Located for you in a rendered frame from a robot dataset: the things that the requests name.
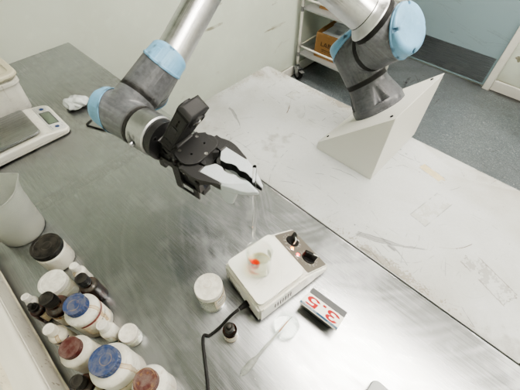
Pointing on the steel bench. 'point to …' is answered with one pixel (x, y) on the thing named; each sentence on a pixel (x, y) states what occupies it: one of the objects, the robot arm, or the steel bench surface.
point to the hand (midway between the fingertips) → (253, 183)
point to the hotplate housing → (276, 295)
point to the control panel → (299, 251)
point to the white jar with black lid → (52, 251)
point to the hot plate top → (261, 295)
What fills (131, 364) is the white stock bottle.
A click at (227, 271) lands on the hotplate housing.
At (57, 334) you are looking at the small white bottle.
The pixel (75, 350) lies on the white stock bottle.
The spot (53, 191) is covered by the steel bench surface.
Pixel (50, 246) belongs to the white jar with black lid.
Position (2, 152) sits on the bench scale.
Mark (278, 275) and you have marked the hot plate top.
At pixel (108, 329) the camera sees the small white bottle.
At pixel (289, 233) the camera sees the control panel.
